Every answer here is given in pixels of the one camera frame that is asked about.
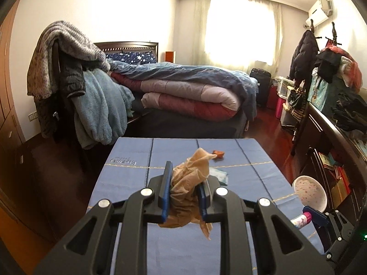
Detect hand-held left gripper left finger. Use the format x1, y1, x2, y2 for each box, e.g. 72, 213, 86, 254
34, 160, 174, 275

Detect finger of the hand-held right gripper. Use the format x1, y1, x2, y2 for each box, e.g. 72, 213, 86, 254
303, 206, 331, 227

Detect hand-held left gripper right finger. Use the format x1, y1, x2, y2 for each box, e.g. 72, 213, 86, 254
196, 175, 334, 275

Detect white pink dotted bin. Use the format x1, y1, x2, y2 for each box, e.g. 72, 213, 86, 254
291, 175, 328, 230

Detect brown paper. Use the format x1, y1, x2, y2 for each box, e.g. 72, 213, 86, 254
158, 148, 217, 240

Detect light blue tissue packet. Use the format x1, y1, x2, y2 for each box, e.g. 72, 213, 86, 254
208, 168, 229, 185

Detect row of books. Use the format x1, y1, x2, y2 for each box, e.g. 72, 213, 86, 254
317, 152, 352, 201

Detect blue striped tablecloth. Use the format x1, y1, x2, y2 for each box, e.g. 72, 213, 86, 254
86, 137, 326, 275

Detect dark bed base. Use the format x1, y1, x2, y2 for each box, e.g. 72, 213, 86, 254
126, 97, 248, 139

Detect dark wooden cabinet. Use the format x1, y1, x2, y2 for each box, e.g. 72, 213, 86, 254
291, 103, 367, 215

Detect folded grey and red quilt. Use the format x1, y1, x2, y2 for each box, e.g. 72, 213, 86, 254
110, 73, 241, 121

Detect black folded clothes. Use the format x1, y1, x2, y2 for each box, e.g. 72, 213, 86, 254
331, 92, 367, 132

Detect light blue fleece blanket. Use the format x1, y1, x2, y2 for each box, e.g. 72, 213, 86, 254
73, 69, 135, 149

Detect striped handbag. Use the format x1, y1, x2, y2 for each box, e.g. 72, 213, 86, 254
287, 87, 307, 121

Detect teal bag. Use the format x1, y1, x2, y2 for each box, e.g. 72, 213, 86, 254
307, 69, 334, 115

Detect blue duvet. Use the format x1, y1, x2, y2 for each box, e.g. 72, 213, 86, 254
107, 60, 259, 121

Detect white plastic storage box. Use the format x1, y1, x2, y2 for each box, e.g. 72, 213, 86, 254
277, 76, 296, 127

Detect black suitcase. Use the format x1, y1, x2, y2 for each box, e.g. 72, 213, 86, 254
249, 68, 272, 108

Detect navy star pillow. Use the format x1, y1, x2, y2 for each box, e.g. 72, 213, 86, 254
105, 51, 158, 64

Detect black jacket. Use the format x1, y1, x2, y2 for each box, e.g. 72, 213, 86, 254
59, 54, 86, 101

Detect pile of hanging clothes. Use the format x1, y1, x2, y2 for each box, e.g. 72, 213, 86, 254
314, 44, 363, 95

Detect dark wooden headboard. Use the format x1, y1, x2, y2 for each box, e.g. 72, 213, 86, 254
94, 41, 159, 63

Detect black hanging coat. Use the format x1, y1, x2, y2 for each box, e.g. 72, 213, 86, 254
289, 30, 319, 88

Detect sheer white curtain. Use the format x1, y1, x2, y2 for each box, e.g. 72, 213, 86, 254
192, 0, 283, 72

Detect wooden wardrobe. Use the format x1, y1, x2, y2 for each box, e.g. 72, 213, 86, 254
0, 0, 38, 235

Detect white air conditioner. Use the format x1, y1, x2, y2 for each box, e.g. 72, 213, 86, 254
304, 0, 334, 28

